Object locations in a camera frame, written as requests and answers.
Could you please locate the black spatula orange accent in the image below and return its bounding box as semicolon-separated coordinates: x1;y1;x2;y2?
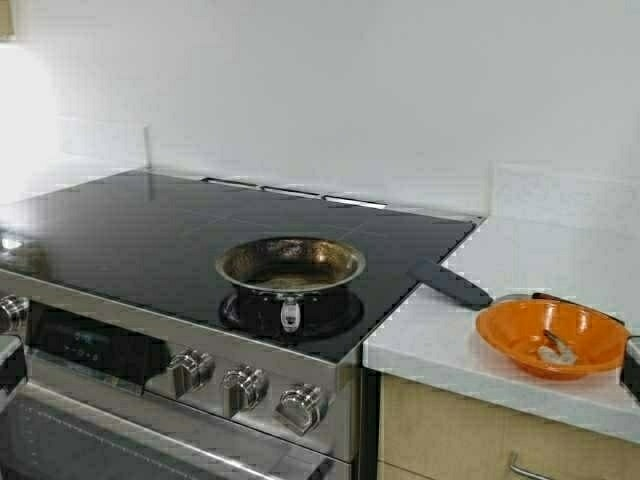
407;258;566;310

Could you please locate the orange plastic bowl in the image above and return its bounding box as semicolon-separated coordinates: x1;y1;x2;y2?
476;299;631;381

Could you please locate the raw grey shrimp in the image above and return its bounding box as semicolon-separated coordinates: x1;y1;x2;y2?
537;329;577;366

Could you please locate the steel frying pan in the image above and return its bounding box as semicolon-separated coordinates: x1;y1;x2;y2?
215;236;367;341

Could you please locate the middle steel stove knob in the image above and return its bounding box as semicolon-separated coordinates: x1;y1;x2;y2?
221;365;269;418

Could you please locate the steel stove knob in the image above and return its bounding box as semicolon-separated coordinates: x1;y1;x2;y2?
221;365;269;418
167;349;215;398
274;383;328;436

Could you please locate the right steel stove knob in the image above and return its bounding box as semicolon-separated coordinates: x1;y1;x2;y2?
274;383;328;436

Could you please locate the left steel stove knob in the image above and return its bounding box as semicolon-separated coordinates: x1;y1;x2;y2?
167;349;215;398

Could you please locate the stainless steel electric range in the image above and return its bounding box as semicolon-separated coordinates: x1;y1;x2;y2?
1;170;478;479

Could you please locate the wooden base cabinet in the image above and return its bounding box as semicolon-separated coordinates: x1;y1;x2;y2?
378;375;639;479

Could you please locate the far left steel knob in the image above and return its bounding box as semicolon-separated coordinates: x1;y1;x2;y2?
0;295;30;334

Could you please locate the black object at left edge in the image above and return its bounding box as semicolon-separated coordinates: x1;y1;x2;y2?
1;335;27;394

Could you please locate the black appliance at right edge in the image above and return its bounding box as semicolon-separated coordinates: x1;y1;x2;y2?
620;336;640;402

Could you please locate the steel drawer handle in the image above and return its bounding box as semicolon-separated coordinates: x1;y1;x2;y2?
508;452;552;480

